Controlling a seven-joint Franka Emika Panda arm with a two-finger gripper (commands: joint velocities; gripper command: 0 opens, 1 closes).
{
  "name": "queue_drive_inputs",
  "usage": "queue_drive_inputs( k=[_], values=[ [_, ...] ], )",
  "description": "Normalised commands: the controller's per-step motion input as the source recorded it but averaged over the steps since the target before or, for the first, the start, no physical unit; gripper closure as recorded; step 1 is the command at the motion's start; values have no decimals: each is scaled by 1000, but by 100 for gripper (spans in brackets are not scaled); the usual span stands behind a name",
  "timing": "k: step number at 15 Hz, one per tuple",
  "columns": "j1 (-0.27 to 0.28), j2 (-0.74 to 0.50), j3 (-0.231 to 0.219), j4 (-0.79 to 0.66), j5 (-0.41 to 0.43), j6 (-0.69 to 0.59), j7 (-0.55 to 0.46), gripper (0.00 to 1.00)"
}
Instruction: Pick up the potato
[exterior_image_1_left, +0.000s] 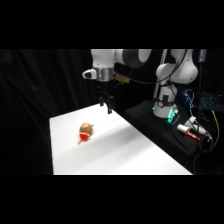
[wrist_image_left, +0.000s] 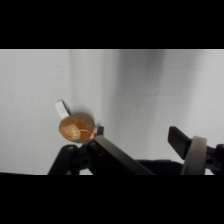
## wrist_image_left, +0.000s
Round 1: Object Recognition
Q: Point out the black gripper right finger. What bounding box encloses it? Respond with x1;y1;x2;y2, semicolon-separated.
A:
167;125;224;176

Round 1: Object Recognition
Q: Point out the white paper scrap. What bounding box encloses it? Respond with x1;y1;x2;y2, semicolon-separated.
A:
54;99;71;119

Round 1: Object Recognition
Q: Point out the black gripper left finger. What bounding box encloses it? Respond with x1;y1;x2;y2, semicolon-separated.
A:
48;125;155;176

